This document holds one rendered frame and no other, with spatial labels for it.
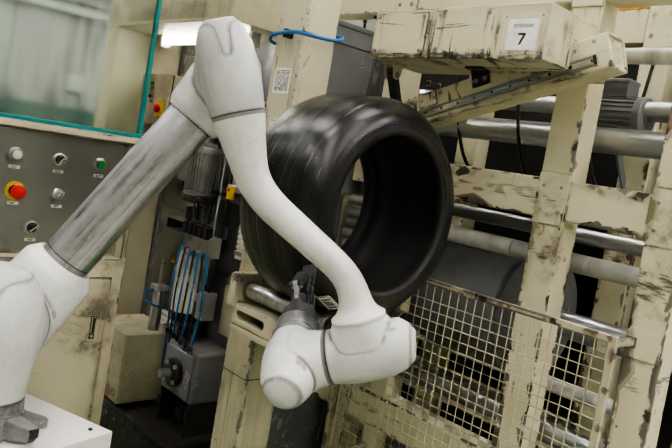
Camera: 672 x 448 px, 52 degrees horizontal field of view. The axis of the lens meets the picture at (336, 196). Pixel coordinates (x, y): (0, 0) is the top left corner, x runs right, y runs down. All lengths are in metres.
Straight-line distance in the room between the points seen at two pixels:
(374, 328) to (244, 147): 0.40
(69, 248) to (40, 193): 0.70
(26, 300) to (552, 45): 1.33
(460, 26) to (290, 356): 1.09
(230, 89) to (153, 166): 0.26
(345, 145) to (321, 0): 0.58
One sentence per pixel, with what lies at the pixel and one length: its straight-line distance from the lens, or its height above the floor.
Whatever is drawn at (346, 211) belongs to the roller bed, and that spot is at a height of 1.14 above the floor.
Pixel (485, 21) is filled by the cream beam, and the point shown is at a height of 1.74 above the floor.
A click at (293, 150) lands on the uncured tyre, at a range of 1.66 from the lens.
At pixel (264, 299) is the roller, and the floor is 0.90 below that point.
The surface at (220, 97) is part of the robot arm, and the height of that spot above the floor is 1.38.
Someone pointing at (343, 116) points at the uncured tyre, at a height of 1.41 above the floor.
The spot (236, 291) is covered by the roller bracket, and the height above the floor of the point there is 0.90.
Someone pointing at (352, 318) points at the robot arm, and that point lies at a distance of 1.24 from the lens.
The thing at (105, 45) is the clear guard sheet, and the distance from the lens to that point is 2.13.
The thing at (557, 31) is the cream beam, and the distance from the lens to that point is 1.86.
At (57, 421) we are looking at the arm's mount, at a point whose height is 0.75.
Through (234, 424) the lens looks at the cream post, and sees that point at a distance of 2.17.
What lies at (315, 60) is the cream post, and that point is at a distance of 2.05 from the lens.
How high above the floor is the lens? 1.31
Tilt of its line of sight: 3 degrees down
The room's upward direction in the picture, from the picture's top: 10 degrees clockwise
